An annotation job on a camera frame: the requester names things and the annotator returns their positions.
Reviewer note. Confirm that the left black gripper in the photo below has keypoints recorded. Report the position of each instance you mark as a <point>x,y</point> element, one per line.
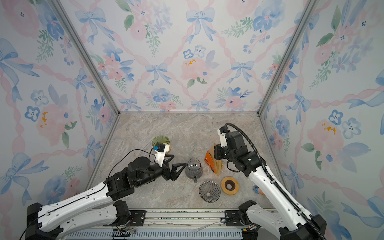
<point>172,174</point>

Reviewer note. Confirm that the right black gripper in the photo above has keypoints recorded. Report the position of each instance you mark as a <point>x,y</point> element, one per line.
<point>218,148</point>

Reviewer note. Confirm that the green glass dripper cone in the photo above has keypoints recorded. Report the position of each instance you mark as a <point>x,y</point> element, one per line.
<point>160,140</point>

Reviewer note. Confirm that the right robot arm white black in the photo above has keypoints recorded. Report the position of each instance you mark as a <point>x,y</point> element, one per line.
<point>291,221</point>

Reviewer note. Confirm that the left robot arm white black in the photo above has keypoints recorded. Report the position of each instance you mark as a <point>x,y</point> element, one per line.
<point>102,205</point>

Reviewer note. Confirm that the orange coffee filter pack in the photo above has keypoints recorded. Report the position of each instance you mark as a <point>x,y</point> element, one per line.
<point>215,165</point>

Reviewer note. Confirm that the grey glass dripper cone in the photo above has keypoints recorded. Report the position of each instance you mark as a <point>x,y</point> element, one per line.
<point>209,191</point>

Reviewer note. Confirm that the grey glass carafe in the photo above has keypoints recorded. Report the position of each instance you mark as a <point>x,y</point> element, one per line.
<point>194,169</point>

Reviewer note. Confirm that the small colourful doll toy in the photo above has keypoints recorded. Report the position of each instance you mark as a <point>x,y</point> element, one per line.
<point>258,190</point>

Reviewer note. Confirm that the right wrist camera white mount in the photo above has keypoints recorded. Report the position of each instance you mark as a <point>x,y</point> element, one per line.
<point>222,135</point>

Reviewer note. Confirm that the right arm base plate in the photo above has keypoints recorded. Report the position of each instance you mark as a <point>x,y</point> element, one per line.
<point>236,218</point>

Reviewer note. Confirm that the aluminium mounting rail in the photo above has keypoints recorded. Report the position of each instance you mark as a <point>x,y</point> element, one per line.
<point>173,224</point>

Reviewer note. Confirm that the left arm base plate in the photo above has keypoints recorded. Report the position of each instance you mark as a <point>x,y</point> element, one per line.
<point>135,217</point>

